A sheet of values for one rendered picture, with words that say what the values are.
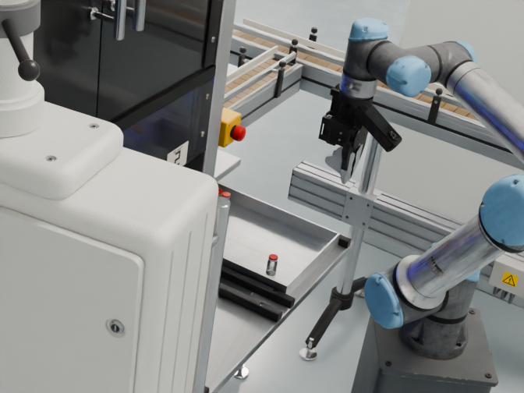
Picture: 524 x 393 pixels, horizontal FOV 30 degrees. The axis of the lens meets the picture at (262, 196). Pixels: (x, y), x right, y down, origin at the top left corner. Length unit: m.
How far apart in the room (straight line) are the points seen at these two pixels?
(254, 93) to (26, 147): 1.75
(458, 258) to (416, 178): 1.91
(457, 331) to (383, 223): 1.05
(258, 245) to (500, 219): 0.71
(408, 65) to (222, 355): 0.66
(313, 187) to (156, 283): 2.18
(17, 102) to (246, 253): 1.16
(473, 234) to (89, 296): 0.89
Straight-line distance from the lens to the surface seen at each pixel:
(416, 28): 3.54
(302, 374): 3.25
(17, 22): 1.07
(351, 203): 3.17
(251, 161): 4.35
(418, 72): 1.88
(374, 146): 3.07
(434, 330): 2.14
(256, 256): 2.19
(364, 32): 1.94
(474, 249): 1.80
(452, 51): 1.98
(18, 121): 1.12
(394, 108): 2.96
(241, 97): 2.76
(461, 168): 3.65
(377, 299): 2.00
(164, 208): 1.08
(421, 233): 3.12
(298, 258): 2.21
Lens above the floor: 2.13
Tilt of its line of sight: 31 degrees down
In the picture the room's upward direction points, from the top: 9 degrees clockwise
